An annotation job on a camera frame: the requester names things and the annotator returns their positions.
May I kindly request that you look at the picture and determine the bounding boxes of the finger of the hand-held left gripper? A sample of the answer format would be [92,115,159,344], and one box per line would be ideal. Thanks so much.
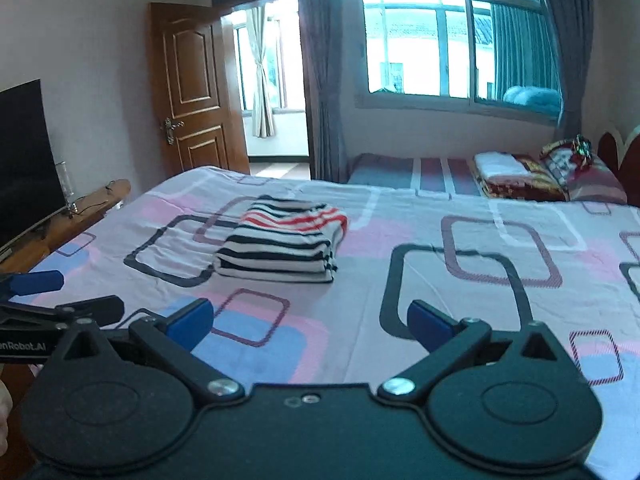
[0,295,126,327]
[0,269,66,302]

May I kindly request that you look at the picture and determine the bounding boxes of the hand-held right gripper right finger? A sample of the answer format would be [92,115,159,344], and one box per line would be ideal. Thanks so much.
[376,299,577,405]

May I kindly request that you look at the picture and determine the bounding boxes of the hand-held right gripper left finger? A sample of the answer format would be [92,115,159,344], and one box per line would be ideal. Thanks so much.
[46,298,247,407]

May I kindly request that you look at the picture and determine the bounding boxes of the black white red striped garment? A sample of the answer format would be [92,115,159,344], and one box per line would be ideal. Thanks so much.
[213,197,350,285]

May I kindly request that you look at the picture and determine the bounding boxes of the wooden television stand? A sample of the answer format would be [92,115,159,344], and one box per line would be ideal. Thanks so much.
[0,179,132,282]

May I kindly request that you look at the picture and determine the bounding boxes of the black flat television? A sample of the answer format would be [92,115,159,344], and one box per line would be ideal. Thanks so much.
[0,78,69,262]

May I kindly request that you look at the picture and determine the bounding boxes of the striped maroon grey mattress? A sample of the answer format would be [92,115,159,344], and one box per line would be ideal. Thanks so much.
[346,152,484,199]

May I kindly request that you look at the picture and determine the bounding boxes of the red patterned folded blanket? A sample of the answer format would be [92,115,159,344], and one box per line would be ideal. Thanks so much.
[472,152,567,202]

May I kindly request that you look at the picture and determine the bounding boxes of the white folded towel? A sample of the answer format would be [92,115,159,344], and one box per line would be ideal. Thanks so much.
[474,152,532,179]

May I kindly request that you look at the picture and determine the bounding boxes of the red patterned pillow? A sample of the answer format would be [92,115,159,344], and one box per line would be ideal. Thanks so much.
[539,137,629,206]

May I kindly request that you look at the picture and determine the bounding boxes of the brown wooden door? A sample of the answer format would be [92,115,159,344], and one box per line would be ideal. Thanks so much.
[148,2,251,179]

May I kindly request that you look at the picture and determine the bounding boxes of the multicoloured small object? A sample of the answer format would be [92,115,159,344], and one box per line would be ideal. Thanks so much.
[571,134,594,167]

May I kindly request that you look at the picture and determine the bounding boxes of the teal cushion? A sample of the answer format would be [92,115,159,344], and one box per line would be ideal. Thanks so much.
[502,85,564,112]

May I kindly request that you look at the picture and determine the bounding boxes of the white tied curtain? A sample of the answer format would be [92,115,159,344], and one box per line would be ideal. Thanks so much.
[247,6,279,139]

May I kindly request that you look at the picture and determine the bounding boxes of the dark red headboard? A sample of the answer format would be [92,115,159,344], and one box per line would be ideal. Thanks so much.
[597,127,640,209]

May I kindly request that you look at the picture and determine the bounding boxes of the long grey curtain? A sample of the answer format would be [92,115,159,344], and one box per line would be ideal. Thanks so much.
[532,0,597,142]
[292,0,352,184]

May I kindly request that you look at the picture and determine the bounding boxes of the large glass window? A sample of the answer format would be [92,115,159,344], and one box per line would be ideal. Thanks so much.
[349,0,562,113]

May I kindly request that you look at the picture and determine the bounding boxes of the teal sheer curtain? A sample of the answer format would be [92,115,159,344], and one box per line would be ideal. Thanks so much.
[487,0,562,107]

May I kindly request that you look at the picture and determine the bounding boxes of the thin black cable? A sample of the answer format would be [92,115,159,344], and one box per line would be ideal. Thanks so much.
[66,180,123,220]

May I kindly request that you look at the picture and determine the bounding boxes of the metal door handle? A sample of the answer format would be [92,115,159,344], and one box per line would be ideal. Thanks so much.
[160,117,185,146]

